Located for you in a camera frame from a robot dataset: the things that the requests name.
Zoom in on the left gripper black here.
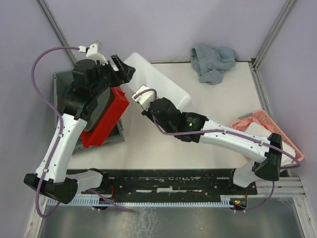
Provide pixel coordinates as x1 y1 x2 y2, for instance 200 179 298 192
92 54 136 97

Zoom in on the large white plastic tub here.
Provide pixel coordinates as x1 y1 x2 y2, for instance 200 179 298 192
122 53 196 112

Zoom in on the red plastic bin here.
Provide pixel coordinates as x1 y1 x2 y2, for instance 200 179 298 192
81 87 129 149

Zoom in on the dark grey plastic tray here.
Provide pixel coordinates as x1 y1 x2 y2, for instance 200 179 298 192
84 88 114 132

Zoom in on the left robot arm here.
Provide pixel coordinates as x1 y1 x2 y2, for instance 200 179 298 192
24 55 136 204

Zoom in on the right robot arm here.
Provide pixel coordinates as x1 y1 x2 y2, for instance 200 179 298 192
142 98 282 194

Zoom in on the grey plastic storage bin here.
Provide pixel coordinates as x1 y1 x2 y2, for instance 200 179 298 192
53 70 125 155

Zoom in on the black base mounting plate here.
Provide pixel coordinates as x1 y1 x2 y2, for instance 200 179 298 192
81 169 257 199

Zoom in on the blue denim cloth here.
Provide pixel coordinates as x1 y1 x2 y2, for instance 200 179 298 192
191 44 239 85

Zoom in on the white folded towel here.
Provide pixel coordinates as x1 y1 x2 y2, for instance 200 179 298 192
245 122 296 167

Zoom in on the pink plastic basket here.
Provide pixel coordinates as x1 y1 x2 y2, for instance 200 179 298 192
231 110 304 162

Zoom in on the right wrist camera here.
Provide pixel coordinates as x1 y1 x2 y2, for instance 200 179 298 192
132 85 157 111

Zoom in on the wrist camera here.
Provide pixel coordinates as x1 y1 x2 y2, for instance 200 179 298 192
78 41 108 65
132 85 157 111

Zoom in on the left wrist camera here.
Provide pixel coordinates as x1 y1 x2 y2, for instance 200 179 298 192
78 41 108 65

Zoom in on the light blue cable duct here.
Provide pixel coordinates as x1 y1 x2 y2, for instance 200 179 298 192
47 195 236 206

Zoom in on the aluminium frame rail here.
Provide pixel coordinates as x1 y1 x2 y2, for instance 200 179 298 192
251 177 306 198

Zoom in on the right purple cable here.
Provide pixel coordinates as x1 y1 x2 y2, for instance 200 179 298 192
135 88 302 213

